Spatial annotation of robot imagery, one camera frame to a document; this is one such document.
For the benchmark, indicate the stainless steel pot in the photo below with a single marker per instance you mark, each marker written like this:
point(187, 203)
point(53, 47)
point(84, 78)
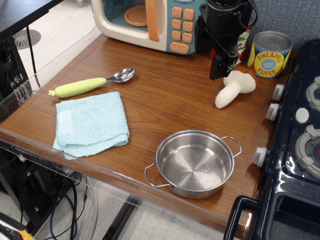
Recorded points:
point(196, 164)

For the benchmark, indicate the teal cream toy microwave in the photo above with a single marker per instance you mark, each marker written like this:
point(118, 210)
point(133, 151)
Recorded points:
point(163, 25)

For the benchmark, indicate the tomato sauce toy can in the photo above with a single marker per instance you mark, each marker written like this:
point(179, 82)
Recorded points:
point(243, 42)

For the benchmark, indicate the spoon with green handle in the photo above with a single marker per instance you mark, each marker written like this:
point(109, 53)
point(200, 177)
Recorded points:
point(84, 86)

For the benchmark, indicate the black computer case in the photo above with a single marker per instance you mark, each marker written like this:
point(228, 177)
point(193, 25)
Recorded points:
point(12, 71)

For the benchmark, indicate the white stove knob lower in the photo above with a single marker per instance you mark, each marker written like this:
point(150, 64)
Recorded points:
point(259, 156)

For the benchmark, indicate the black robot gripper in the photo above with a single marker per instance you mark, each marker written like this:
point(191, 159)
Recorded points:
point(211, 14)

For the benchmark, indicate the pineapple slices toy can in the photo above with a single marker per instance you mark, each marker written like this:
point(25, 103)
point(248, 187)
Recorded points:
point(269, 53)

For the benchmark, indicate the white stove knob middle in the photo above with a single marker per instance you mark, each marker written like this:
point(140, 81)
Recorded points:
point(272, 111)

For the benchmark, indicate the dark blue toy stove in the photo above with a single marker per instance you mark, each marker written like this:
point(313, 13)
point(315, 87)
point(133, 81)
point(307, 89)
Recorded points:
point(288, 202)

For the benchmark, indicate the white stove knob upper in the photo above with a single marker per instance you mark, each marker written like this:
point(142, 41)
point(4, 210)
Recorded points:
point(278, 92)

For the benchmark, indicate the light blue folded cloth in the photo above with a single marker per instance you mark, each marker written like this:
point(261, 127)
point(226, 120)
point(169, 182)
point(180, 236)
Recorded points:
point(90, 125)

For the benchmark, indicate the white toy mushroom brown cap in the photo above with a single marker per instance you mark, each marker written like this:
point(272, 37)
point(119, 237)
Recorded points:
point(239, 81)

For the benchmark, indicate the white stove knob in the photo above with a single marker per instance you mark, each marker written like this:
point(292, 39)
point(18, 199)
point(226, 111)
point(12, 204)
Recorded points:
point(278, 92)
point(259, 156)
point(272, 111)

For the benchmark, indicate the black desk at left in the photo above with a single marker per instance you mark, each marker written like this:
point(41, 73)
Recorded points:
point(17, 14)

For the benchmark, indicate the yellow fuzzy object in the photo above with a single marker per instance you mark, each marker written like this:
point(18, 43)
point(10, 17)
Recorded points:
point(14, 231)

